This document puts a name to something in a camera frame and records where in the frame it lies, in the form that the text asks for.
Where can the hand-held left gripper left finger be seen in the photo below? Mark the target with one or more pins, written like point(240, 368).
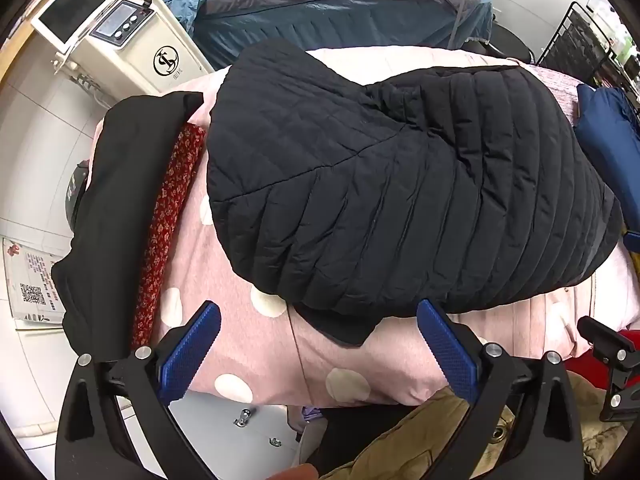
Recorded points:
point(192, 350)

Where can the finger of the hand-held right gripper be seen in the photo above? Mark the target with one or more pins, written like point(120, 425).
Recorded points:
point(607, 347)

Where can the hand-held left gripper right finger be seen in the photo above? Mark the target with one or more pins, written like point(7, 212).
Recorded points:
point(447, 350)

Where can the black quilted jacket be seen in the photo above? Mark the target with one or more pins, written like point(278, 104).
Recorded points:
point(400, 185)

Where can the person's left hand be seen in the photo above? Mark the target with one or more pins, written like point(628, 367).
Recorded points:
point(297, 472)

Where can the pink polka dot blanket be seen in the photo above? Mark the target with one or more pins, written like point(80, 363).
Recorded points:
point(250, 340)

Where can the khaki garment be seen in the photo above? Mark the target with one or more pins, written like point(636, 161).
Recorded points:
point(415, 435)

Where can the red floral cloth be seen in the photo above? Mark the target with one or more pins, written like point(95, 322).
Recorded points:
point(165, 220)

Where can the black cloth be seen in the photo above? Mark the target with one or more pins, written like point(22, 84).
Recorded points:
point(115, 210)

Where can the printed paper notice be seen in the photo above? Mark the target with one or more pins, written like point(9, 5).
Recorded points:
point(30, 280)

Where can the navy blue garment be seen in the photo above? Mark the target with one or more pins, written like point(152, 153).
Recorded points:
point(605, 125)

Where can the black chair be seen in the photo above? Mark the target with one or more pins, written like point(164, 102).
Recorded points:
point(510, 42)

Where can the beige machine with control panel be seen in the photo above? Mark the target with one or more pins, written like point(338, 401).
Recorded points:
point(190, 35)

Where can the teal bed cover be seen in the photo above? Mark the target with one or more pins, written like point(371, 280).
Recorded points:
point(350, 30)

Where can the white framed monitor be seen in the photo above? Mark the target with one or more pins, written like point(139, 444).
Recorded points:
point(75, 2)

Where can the small metal bracket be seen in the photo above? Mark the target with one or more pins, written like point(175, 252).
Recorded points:
point(243, 416)
point(273, 442)

